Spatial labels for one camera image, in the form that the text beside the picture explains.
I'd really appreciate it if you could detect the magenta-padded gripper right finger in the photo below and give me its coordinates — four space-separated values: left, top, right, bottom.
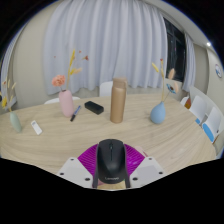
123 143 166 189

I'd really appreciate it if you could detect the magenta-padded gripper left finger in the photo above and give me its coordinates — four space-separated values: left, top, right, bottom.
55 143 100 189

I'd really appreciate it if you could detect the black computer mouse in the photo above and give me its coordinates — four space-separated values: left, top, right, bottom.
92 138 131 189

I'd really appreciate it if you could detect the blue vase with dried stems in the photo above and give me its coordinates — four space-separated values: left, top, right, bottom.
149 58 178 125

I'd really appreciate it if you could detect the dark pen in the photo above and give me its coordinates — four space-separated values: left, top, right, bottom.
69 105 82 123

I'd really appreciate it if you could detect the white remote control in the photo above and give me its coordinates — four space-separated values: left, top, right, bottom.
30 119 44 136

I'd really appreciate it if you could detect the black rectangular case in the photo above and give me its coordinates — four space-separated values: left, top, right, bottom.
84 100 105 116

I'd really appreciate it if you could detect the pink vase with flowers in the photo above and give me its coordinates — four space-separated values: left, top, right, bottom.
51 49 90 118

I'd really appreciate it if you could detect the green vase with yellow flowers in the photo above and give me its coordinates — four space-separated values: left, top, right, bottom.
0 78 23 134

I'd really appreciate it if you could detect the narrow white curtain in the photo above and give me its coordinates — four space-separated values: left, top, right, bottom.
181 33 197 93
0 31 24 101

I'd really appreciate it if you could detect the dark framed window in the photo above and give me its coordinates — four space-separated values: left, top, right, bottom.
163 18 187 83

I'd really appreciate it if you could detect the wide white curtain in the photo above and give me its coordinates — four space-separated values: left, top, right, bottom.
42 0 169 96

